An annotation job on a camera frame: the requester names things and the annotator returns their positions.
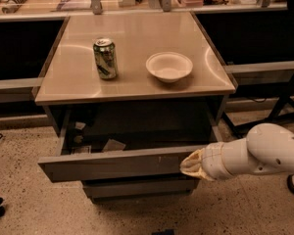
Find grey top drawer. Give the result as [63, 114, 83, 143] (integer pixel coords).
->
[38, 104, 221, 182]

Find grey drawer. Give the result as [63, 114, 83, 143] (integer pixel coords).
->
[82, 173, 199, 200]
[38, 104, 221, 182]

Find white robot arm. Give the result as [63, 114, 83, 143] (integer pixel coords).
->
[180, 123, 294, 181]

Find grey lower drawer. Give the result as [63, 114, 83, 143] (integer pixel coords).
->
[82, 173, 199, 200]

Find white paper slip in drawer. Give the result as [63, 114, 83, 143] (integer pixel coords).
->
[103, 139, 125, 152]

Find grey drawer cabinet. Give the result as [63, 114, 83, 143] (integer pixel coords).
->
[31, 11, 239, 205]

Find small white tag in drawer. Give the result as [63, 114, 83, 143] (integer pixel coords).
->
[74, 121, 86, 130]

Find white ceramic bowl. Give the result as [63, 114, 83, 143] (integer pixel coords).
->
[146, 52, 193, 83]

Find black stand base with wheel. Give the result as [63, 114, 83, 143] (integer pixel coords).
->
[222, 73, 294, 138]

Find green soda can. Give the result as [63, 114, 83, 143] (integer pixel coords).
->
[93, 37, 118, 79]

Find purple white booklet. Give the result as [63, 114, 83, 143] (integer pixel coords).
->
[56, 0, 91, 11]

